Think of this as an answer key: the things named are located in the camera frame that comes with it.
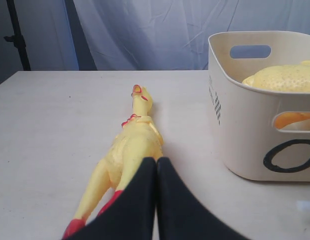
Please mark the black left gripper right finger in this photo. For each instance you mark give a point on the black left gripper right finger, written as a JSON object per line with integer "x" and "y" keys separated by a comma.
{"x": 180, "y": 215}

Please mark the rubber chicken in O bin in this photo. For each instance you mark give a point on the rubber chicken in O bin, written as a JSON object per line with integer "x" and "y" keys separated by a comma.
{"x": 287, "y": 78}

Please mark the cream bin marked O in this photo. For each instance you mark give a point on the cream bin marked O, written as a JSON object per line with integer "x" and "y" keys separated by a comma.
{"x": 242, "y": 117}

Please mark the black light stand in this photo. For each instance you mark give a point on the black light stand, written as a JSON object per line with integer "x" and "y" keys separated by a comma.
{"x": 17, "y": 38}

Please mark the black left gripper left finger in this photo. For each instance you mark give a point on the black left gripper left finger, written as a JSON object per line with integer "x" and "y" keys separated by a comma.
{"x": 131, "y": 216}

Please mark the whole yellow rubber chicken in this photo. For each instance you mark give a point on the whole yellow rubber chicken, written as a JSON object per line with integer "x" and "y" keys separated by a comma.
{"x": 138, "y": 139}

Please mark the white backdrop curtain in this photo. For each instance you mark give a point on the white backdrop curtain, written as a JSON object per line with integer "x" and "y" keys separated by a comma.
{"x": 121, "y": 35}

